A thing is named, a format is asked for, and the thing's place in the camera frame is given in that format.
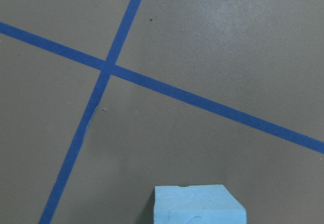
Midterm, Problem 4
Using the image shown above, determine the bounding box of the light blue foam block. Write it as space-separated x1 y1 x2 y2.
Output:
153 184 247 223

